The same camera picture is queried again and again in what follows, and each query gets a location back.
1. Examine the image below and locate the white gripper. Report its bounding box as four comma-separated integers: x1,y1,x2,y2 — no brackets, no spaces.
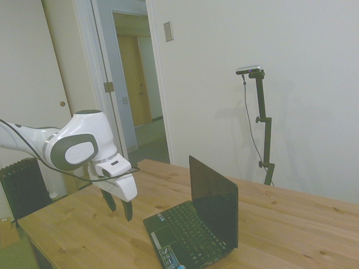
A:
88,165,139,222

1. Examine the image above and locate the black laptop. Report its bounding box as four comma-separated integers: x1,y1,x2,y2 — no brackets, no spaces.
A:
142,155,240,269

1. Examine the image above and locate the black radiator heater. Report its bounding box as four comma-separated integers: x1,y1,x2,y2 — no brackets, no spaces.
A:
0,157,53,221

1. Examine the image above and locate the brown cardboard box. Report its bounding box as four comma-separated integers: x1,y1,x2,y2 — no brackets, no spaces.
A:
0,216,21,249

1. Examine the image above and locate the green chair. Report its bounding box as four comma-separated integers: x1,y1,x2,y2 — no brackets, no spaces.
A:
0,237,39,269

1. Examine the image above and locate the wooden hallway door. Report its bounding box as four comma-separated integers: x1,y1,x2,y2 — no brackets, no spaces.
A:
117,34,153,127

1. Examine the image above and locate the white open door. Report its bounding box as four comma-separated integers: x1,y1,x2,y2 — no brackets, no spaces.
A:
90,0,139,157

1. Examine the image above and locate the white closet door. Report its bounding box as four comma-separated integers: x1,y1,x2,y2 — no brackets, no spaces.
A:
0,0,75,197

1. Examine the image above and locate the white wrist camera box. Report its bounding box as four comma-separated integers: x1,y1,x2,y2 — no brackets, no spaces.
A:
94,153,132,179

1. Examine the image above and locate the grey camera cable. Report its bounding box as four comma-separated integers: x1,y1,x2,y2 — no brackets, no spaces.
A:
241,74,266,169

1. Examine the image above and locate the black camera stand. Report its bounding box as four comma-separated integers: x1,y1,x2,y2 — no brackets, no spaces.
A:
247,69,276,187

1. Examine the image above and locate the beige light switch plate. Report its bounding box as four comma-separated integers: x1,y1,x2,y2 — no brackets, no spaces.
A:
163,21,174,43

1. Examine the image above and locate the grey camera on stand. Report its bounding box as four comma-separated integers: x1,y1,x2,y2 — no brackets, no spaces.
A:
235,64,264,76

